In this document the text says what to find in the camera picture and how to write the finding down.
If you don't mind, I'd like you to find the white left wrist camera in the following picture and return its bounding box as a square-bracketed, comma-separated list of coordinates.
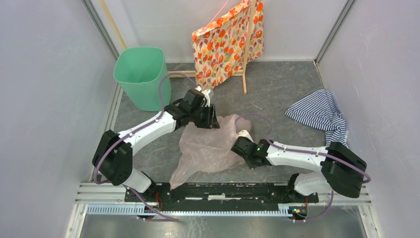
[195, 86, 214, 107]

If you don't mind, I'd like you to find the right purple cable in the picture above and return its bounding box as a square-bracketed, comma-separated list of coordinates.
[234, 113, 371, 222]

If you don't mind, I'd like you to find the blue white striped cloth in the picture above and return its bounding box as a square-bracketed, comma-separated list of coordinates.
[285, 89, 348, 146]

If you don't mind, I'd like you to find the white slotted cable duct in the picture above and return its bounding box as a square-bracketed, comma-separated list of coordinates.
[86, 204, 292, 218]

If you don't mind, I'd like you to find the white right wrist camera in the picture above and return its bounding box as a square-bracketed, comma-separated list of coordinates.
[237, 130, 254, 142]

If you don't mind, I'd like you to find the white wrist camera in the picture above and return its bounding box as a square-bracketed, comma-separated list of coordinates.
[195, 86, 214, 107]
[237, 130, 254, 142]

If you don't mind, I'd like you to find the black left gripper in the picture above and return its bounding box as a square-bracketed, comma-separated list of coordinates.
[190, 104, 220, 130]

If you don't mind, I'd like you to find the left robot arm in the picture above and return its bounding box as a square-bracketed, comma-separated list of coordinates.
[92, 86, 220, 202]

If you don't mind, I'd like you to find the green plastic trash bin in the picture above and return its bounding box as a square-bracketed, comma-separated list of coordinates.
[113, 47, 172, 112]

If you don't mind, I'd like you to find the pink plastic trash bag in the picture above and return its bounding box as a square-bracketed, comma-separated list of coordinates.
[169, 114, 252, 190]

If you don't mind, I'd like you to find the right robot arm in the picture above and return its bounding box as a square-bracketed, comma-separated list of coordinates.
[231, 130, 370, 202]

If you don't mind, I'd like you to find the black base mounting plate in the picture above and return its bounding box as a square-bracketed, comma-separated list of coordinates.
[124, 182, 319, 212]

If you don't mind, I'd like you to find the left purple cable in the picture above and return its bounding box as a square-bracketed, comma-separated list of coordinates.
[93, 72, 201, 222]

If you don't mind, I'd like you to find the purple cable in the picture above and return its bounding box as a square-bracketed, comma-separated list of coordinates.
[234, 113, 371, 222]
[93, 72, 201, 222]

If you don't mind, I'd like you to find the floral orange fabric bag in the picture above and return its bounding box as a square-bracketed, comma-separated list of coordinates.
[192, 0, 264, 89]

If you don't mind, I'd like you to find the wooden stick frame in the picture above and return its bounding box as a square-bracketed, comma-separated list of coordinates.
[99, 0, 256, 95]

